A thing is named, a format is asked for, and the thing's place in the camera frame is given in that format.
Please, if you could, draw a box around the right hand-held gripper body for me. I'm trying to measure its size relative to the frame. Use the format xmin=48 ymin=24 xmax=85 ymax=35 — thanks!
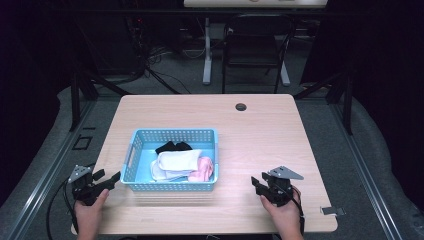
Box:
xmin=261 ymin=165 xmax=305 ymax=208

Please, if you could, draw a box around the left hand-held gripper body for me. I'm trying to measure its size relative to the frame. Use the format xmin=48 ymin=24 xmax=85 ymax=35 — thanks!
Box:
xmin=67 ymin=164 xmax=105 ymax=207

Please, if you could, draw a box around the person's left hand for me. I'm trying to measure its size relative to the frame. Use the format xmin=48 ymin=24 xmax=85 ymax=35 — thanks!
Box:
xmin=73 ymin=188 xmax=111 ymax=234

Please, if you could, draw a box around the person's right hand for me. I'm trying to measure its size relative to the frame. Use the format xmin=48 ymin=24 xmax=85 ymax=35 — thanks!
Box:
xmin=259 ymin=186 xmax=303 ymax=234

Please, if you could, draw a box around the blue plastic basket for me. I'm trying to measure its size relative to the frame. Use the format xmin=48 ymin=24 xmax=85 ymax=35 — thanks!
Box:
xmin=120 ymin=127 xmax=220 ymax=193

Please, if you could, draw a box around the white grey-trimmed sock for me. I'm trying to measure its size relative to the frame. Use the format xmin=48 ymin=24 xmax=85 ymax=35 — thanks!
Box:
xmin=149 ymin=159 xmax=194 ymax=183

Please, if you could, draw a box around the pink sock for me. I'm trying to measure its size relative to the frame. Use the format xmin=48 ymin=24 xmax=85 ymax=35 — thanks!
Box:
xmin=187 ymin=156 xmax=215 ymax=183

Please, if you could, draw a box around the black sock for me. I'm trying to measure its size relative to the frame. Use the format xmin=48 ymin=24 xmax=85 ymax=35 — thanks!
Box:
xmin=154 ymin=140 xmax=194 ymax=155

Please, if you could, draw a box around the black folding chair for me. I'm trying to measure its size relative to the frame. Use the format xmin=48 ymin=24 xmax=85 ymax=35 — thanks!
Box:
xmin=220 ymin=12 xmax=297 ymax=95

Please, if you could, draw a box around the white desk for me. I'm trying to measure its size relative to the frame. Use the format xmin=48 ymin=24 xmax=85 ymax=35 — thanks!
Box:
xmin=182 ymin=0 xmax=330 ymax=87

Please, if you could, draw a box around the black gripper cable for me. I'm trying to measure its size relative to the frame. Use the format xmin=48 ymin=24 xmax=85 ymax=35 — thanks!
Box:
xmin=45 ymin=162 xmax=98 ymax=240
xmin=283 ymin=185 xmax=307 ymax=237

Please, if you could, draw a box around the aluminium floor rail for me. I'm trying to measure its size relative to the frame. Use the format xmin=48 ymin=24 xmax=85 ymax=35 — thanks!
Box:
xmin=3 ymin=99 xmax=98 ymax=240
xmin=328 ymin=99 xmax=406 ymax=240

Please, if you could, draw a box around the small metal bracket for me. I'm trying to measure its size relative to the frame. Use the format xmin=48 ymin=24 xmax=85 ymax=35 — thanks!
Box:
xmin=320 ymin=205 xmax=347 ymax=217

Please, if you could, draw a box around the black metal frame stand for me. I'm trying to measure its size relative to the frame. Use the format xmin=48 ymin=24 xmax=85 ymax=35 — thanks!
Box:
xmin=68 ymin=68 xmax=132 ymax=132
xmin=293 ymin=68 xmax=355 ymax=136

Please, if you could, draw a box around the bundle of floor cables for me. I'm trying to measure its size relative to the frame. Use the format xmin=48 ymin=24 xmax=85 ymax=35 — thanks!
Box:
xmin=124 ymin=14 xmax=208 ymax=95

